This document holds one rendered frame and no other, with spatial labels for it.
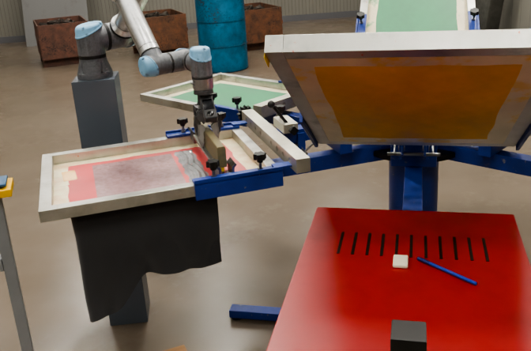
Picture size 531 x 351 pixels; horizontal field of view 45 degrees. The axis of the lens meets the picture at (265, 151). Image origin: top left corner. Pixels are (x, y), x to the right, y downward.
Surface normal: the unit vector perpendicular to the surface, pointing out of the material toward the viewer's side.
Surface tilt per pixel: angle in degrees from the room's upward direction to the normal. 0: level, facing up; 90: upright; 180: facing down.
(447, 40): 58
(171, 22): 90
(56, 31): 90
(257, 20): 90
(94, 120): 90
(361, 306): 0
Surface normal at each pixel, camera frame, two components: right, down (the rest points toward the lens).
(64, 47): 0.38, 0.28
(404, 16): -0.17, -0.62
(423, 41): -0.22, -0.22
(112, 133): 0.11, 0.32
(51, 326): -0.06, -0.94
